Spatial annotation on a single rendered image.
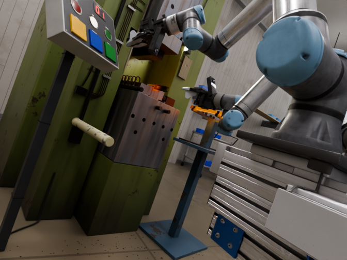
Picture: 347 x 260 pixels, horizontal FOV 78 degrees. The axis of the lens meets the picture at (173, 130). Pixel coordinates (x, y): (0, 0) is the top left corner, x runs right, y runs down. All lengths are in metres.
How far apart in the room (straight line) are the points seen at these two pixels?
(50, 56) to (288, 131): 1.58
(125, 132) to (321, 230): 1.10
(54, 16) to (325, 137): 0.91
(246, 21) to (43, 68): 1.35
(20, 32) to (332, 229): 4.54
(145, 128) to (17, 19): 3.59
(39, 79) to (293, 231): 1.67
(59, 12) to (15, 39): 3.63
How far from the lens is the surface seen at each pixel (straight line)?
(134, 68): 1.92
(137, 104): 1.31
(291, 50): 0.47
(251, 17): 0.90
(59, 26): 0.93
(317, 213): 0.38
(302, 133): 0.54
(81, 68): 1.37
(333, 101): 0.58
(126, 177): 1.42
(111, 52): 1.10
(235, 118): 0.85
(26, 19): 4.62
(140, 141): 1.38
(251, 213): 0.57
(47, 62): 1.77
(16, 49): 4.55
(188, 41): 0.87
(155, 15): 1.51
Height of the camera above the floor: 0.76
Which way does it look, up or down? level
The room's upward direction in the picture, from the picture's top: 20 degrees clockwise
